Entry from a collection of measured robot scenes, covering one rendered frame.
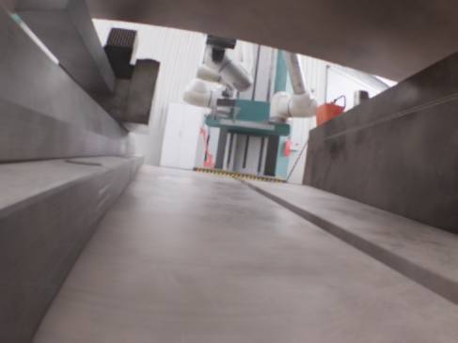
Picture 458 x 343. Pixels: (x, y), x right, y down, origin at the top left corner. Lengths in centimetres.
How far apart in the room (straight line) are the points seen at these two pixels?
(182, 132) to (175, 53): 279
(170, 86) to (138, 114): 692
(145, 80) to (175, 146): 609
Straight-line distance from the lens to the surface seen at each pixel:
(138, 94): 76
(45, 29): 42
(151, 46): 814
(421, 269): 26
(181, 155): 684
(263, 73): 216
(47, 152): 24
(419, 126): 65
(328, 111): 142
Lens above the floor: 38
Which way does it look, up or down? 2 degrees down
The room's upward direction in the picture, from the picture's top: 8 degrees clockwise
